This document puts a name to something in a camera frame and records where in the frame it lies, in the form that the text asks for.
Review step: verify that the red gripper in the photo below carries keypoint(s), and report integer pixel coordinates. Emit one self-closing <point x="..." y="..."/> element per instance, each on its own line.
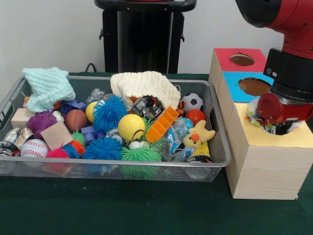
<point x="276" y="110"/>

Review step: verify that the white paper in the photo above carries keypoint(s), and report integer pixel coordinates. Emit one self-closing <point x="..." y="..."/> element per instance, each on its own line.
<point x="254" y="120"/>

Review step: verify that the cream knitted cloth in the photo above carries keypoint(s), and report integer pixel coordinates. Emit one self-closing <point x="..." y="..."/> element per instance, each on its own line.
<point x="146" y="84"/>

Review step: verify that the mint knitted cloth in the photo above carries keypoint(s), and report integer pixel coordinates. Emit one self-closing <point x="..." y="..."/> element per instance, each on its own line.
<point x="49" y="88"/>

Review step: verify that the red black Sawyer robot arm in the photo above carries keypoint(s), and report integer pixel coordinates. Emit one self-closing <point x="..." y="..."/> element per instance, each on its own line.
<point x="291" y="49"/>

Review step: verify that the wooden box with three holes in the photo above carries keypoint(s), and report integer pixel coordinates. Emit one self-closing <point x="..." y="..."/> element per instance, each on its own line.
<point x="266" y="171"/>

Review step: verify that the shallow mesh bin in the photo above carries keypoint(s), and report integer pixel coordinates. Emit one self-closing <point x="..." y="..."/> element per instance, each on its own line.
<point x="146" y="171"/>

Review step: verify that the yellow plush toy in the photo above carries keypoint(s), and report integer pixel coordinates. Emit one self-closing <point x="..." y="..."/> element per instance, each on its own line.
<point x="198" y="137"/>

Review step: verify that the black white soccer ball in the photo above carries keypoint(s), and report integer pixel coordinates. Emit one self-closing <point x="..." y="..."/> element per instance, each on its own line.
<point x="192" y="102"/>

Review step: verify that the orange plastic brick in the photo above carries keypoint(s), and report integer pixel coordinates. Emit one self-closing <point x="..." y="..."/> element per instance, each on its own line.
<point x="161" y="124"/>

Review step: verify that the green spiky ball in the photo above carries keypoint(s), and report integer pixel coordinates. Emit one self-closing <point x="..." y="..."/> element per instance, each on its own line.
<point x="139" y="155"/>

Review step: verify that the yellow ball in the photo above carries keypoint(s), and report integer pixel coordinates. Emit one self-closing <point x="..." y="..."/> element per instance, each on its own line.
<point x="130" y="126"/>

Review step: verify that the blue spiky ball with eyes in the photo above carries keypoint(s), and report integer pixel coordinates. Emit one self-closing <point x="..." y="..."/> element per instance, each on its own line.
<point x="110" y="113"/>

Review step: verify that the dark green tablecloth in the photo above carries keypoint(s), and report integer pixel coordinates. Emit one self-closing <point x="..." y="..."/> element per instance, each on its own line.
<point x="122" y="210"/>

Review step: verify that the white baseball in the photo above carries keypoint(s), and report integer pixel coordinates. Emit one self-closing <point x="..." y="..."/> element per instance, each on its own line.
<point x="34" y="148"/>

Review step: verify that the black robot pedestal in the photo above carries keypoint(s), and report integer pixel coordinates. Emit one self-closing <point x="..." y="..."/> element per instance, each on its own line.
<point x="146" y="36"/>

